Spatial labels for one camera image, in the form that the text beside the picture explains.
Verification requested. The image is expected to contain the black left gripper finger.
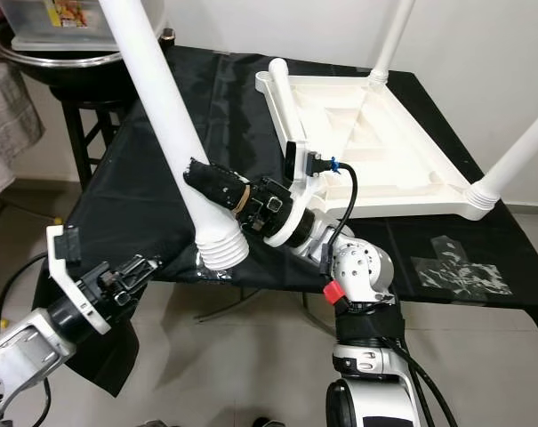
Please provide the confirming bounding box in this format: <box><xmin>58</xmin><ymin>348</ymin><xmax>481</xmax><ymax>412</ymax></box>
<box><xmin>126</xmin><ymin>253</ymin><xmax>165</xmax><ymax>287</ymax></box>

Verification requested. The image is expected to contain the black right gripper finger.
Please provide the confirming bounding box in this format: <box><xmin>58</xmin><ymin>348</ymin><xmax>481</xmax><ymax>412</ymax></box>
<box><xmin>183</xmin><ymin>157</ymin><xmax>253</xmax><ymax>212</ymax></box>

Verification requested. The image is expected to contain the white plastic table leg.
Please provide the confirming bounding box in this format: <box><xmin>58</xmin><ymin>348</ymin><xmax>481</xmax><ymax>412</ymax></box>
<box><xmin>266</xmin><ymin>57</ymin><xmax>310</xmax><ymax>150</ymax></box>
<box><xmin>369</xmin><ymin>0</ymin><xmax>417</xmax><ymax>87</ymax></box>
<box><xmin>462</xmin><ymin>109</ymin><xmax>538</xmax><ymax>221</ymax></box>
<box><xmin>97</xmin><ymin>0</ymin><xmax>253</xmax><ymax>271</ymax></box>

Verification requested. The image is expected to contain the black tablecloth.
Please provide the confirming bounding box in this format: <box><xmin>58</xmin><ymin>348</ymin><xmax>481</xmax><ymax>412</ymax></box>
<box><xmin>36</xmin><ymin>44</ymin><xmax>538</xmax><ymax>399</ymax></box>

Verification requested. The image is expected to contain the grey rod yellow tip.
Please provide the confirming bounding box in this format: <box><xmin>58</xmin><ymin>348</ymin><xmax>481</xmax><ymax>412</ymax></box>
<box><xmin>4</xmin><ymin>198</ymin><xmax>52</xmax><ymax>221</ymax></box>

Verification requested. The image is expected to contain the white ribbed plastic tabletop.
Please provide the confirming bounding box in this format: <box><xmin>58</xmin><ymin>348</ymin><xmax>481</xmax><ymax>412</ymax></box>
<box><xmin>255</xmin><ymin>69</ymin><xmax>496</xmax><ymax>221</ymax></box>

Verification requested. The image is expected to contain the black metal stool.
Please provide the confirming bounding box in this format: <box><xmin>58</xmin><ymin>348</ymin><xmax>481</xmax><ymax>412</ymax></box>
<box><xmin>59</xmin><ymin>87</ymin><xmax>129</xmax><ymax>193</ymax></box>

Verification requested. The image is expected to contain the black wok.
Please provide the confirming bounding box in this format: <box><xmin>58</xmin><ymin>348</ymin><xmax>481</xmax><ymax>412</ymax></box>
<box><xmin>0</xmin><ymin>31</ymin><xmax>172</xmax><ymax>92</ymax></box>

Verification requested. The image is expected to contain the clear tape patch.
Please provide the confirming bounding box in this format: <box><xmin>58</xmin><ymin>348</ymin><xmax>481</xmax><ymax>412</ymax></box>
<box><xmin>409</xmin><ymin>234</ymin><xmax>511</xmax><ymax>296</ymax></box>

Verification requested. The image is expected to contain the floral cloth covered stand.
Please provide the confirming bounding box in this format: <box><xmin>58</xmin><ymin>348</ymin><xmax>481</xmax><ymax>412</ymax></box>
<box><xmin>0</xmin><ymin>57</ymin><xmax>40</xmax><ymax>212</ymax></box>

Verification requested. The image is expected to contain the stainless steel container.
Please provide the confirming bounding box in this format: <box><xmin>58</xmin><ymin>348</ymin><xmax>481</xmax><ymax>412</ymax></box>
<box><xmin>8</xmin><ymin>0</ymin><xmax>168</xmax><ymax>52</ymax></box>

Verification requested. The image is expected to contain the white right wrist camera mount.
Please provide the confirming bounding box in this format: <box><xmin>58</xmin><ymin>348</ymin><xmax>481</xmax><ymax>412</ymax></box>
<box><xmin>262</xmin><ymin>139</ymin><xmax>333</xmax><ymax>247</ymax></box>

